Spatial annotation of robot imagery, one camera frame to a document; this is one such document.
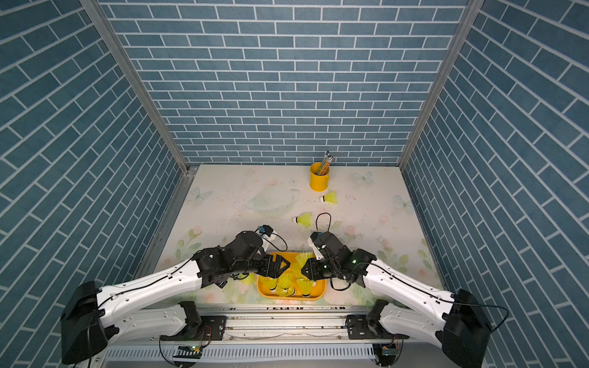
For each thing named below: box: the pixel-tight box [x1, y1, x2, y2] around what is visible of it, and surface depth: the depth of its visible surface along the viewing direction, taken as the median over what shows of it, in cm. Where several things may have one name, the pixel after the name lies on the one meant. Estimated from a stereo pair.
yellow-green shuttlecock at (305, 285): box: [296, 276, 314, 298], surface depth 80 cm
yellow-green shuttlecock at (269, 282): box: [258, 275, 278, 293], surface depth 81 cm
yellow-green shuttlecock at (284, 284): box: [276, 270, 297, 297], surface depth 80 cm
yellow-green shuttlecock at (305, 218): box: [292, 213, 313, 227], surface depth 101 cm
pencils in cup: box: [316, 150, 334, 176], surface depth 106 cm
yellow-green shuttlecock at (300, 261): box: [291, 251, 316, 276], surface depth 77 cm
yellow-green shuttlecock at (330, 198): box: [319, 190, 338, 205], surface depth 107 cm
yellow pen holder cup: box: [309, 161, 330, 193], surface depth 108 cm
